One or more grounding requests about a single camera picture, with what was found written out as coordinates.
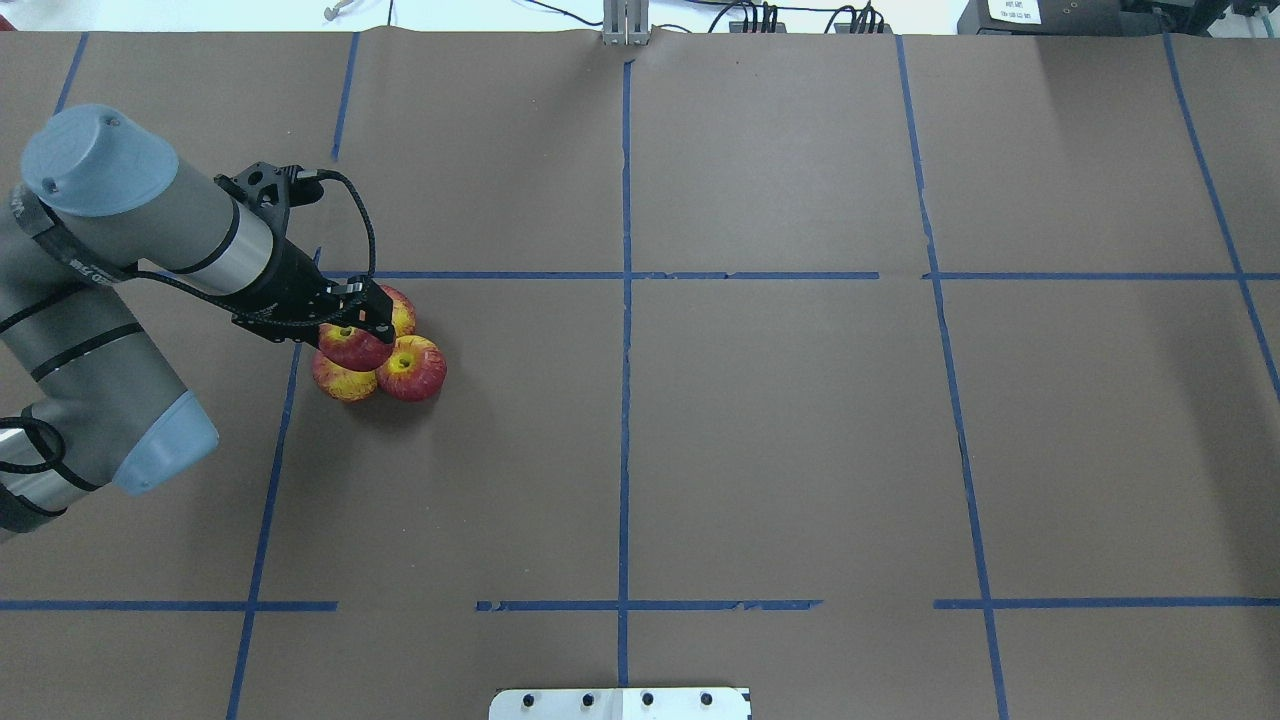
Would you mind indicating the aluminium frame post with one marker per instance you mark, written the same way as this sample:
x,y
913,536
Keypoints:
x,y
626,23

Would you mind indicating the near orange black adapter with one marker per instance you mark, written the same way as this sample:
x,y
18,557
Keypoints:
x,y
857,20

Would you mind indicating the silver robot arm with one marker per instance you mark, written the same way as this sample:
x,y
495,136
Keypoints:
x,y
102,201

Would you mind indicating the red yellow apple middle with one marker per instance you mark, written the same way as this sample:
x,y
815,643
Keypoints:
x,y
342,384

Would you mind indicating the white camera stand column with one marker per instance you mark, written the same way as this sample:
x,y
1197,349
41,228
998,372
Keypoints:
x,y
623,703

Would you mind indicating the red yellow apple carried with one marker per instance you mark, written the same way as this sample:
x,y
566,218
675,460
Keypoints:
x,y
351,348

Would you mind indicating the red yellow apple front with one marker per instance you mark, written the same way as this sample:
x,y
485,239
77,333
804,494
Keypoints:
x,y
415,371

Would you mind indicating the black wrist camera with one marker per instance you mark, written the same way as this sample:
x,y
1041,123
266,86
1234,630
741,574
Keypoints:
x,y
264,184

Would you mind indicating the black computer box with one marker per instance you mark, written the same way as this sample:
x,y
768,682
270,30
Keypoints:
x,y
1089,18

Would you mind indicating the red yellow apple back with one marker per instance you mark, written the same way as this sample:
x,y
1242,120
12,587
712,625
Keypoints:
x,y
404,314

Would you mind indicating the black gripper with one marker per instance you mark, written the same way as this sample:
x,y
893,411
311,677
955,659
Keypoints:
x,y
293,280

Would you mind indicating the red yellow apple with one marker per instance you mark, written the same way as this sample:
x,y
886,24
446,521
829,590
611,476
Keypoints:
x,y
342,384
415,371
404,314

